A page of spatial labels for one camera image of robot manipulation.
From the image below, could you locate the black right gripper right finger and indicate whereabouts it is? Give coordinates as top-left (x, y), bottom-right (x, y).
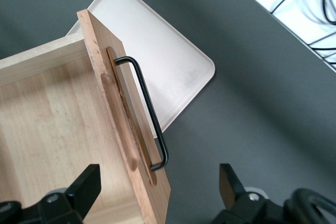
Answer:
top-left (209, 163), bottom-right (286, 224)

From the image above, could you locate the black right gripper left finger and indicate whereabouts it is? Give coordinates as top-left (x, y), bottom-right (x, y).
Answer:
top-left (23, 164), bottom-right (102, 224)

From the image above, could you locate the wooden drawer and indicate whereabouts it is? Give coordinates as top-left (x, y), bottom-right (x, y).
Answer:
top-left (0, 9), bottom-right (172, 224)

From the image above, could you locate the black metal drawer handle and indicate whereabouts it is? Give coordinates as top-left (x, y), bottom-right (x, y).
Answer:
top-left (114, 56), bottom-right (169, 172)

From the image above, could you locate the beige plastic tray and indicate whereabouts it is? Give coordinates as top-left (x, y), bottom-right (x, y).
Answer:
top-left (65, 0), bottom-right (216, 133)

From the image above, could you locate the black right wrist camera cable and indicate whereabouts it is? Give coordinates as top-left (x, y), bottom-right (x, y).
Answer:
top-left (285, 187), bottom-right (336, 224)

